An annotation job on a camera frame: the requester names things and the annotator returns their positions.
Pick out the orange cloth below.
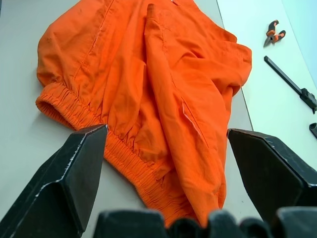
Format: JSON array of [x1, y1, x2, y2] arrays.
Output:
[[35, 0, 253, 229]]

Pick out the black caliper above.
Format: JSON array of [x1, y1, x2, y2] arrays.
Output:
[[264, 56, 317, 115]]

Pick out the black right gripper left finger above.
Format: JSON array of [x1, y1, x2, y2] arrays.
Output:
[[0, 123, 108, 238]]

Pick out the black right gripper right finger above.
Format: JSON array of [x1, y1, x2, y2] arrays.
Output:
[[227, 128, 317, 221]]

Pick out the orange and black pliers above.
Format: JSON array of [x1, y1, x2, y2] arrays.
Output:
[[263, 19, 287, 49]]

